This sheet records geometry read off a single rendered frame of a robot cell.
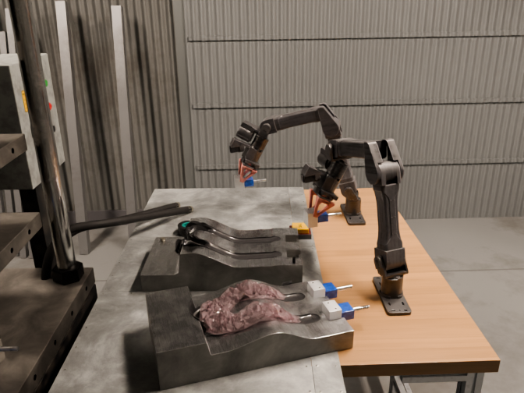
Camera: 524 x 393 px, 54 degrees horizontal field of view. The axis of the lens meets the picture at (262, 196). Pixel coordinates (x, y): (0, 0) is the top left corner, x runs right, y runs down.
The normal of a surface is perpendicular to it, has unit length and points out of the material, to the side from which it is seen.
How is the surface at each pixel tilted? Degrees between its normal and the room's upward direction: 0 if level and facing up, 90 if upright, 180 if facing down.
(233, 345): 11
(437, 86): 90
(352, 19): 90
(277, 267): 90
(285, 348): 90
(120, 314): 0
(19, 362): 0
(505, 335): 0
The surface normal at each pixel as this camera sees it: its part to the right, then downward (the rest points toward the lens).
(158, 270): -0.01, -0.92
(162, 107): 0.04, 0.38
